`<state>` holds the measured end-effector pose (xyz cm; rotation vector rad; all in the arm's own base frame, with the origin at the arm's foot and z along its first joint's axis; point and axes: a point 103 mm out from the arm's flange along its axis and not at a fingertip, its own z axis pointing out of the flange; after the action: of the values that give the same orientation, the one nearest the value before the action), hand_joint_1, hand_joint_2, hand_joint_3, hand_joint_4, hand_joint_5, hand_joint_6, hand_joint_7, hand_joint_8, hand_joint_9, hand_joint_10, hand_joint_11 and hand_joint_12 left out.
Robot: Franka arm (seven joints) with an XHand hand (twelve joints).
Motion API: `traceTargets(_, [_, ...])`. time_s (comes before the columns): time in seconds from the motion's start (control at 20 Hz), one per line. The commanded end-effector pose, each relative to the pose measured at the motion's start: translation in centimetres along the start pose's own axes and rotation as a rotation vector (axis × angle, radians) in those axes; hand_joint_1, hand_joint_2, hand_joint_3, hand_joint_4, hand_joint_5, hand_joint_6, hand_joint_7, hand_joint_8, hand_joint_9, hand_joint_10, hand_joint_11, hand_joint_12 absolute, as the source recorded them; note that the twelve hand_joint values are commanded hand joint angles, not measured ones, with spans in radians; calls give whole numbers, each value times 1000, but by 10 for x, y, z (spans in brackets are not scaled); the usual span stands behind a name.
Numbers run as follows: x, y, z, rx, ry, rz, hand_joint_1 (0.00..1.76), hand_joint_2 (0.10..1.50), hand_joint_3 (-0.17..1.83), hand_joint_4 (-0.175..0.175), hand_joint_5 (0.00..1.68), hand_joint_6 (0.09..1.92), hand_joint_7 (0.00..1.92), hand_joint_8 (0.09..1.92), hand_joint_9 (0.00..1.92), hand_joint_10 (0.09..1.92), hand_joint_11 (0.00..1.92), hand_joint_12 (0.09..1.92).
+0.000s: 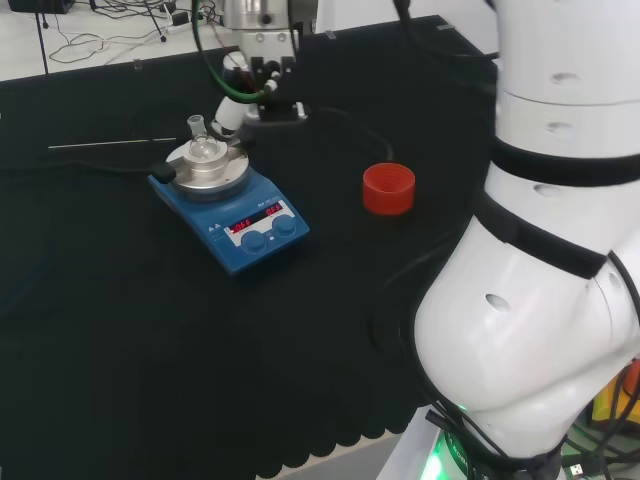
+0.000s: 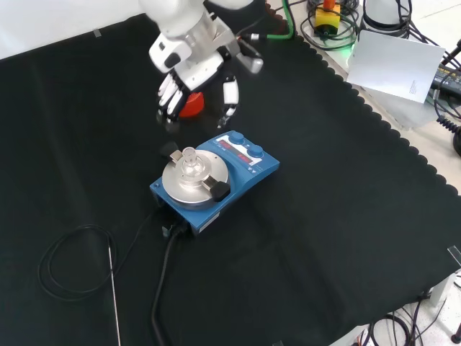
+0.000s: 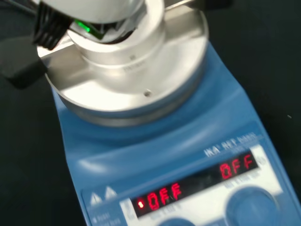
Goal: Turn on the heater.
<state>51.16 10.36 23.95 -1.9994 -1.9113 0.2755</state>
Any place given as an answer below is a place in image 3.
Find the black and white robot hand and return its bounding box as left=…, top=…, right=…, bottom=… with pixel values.
left=32, top=0, right=144, bottom=51

